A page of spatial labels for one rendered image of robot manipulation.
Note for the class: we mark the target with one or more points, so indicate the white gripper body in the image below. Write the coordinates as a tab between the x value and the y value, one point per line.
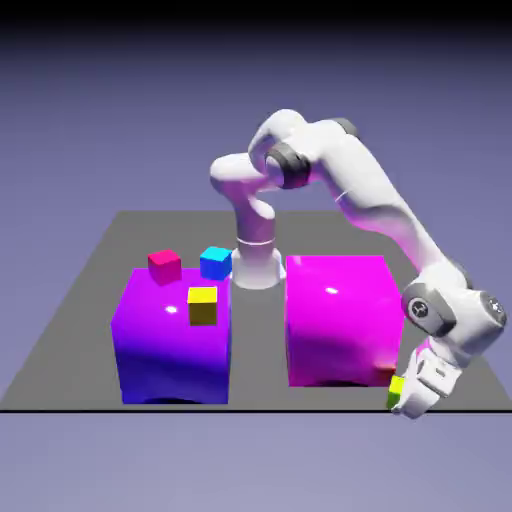
416	394

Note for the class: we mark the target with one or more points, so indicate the small lime green cube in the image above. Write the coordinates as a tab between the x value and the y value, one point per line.
396	390

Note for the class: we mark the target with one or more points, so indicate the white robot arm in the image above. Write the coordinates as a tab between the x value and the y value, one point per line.
360	176

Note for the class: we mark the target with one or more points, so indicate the small yellow cube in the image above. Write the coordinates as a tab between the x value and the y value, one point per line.
202	306

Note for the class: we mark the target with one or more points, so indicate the small cyan cube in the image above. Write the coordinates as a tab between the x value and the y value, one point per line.
215	264

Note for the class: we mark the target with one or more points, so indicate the small red cube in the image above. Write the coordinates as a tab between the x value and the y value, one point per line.
164	266

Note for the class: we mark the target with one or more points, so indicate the large magenta box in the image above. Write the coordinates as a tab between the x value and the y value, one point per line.
340	324

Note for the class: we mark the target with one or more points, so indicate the large purple box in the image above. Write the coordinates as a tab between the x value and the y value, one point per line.
172	348

